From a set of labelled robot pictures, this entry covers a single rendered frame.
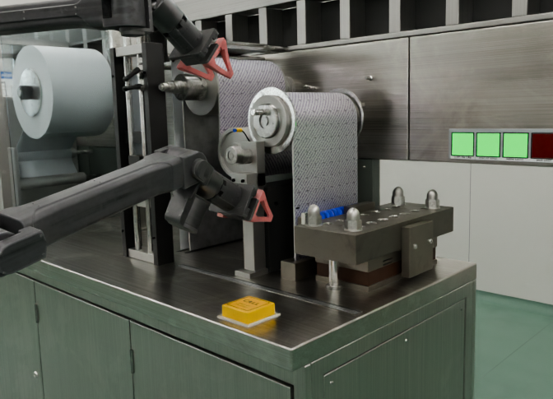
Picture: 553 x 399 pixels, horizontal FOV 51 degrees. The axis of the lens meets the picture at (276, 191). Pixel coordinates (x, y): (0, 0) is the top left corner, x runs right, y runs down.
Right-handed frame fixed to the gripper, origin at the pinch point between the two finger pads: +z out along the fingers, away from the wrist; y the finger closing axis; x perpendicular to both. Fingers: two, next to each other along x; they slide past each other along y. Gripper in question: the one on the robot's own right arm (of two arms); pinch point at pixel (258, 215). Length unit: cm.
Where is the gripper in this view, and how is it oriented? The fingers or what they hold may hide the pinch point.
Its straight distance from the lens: 121.0
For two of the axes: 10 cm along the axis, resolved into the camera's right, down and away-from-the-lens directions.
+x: 3.4, -9.1, 2.5
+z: 6.0, 4.2, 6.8
